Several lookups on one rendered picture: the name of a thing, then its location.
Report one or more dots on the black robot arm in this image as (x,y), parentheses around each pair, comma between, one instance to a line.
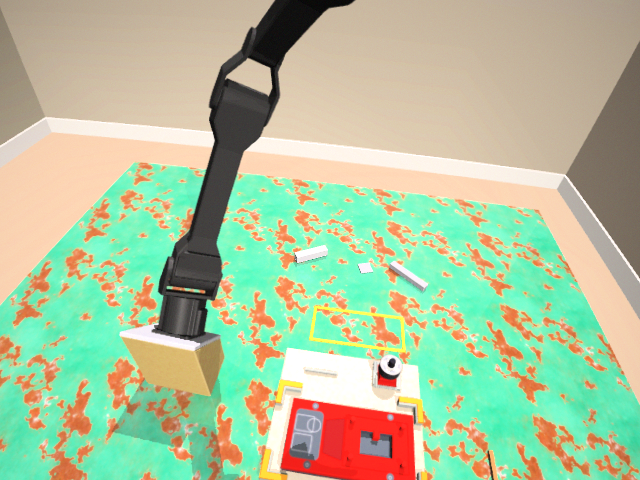
(237,119)

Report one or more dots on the black wheel with grey rim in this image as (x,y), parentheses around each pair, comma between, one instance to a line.
(390,373)

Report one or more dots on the grey rectangular bar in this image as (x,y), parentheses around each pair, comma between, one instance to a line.
(411,278)

